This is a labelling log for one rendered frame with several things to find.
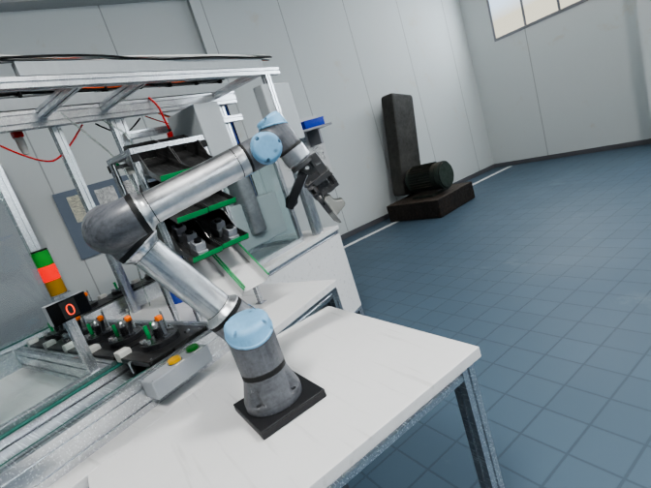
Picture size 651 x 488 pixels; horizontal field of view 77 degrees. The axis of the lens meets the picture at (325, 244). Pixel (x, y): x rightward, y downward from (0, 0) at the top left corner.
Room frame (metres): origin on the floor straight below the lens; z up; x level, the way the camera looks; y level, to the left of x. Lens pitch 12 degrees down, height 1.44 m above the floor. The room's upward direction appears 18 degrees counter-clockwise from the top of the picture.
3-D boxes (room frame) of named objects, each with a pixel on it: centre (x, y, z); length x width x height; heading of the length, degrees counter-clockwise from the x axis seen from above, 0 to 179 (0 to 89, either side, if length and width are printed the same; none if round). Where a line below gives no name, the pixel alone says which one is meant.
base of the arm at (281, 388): (0.96, 0.25, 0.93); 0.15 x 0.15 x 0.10
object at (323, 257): (2.93, 0.47, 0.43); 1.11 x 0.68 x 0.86; 141
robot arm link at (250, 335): (0.96, 0.25, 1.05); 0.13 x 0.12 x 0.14; 20
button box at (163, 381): (1.21, 0.57, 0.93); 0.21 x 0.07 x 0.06; 141
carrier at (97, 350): (1.57, 0.88, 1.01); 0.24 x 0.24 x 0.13; 51
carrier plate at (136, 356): (1.41, 0.68, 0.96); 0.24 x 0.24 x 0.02; 51
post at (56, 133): (2.44, 1.24, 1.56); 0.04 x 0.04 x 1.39; 51
